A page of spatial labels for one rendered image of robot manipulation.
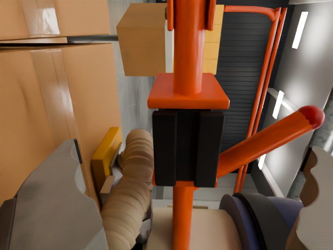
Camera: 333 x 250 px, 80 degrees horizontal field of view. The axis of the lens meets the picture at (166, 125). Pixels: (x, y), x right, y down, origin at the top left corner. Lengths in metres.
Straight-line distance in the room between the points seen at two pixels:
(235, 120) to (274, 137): 12.22
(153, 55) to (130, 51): 0.18
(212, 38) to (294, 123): 7.34
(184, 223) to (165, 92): 0.15
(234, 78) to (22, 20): 11.30
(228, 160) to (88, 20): 0.25
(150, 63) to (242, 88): 10.28
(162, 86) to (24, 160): 0.12
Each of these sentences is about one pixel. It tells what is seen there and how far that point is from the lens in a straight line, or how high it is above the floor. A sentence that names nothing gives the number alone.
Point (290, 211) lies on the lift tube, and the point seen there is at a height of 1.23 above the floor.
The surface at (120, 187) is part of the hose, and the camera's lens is 0.22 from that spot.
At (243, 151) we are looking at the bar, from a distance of 0.21.
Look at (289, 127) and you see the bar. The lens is 0.21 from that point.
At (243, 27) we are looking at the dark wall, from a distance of 11.09.
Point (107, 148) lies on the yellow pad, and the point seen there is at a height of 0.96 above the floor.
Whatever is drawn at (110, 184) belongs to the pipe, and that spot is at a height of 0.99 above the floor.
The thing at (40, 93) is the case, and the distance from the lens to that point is 0.21.
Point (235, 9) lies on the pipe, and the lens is 7.88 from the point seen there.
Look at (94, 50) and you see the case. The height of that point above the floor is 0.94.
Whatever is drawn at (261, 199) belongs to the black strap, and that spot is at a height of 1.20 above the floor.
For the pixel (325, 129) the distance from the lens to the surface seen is 6.45.
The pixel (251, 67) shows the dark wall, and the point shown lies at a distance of 11.52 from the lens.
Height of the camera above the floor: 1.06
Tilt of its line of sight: 3 degrees down
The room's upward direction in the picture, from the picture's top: 92 degrees clockwise
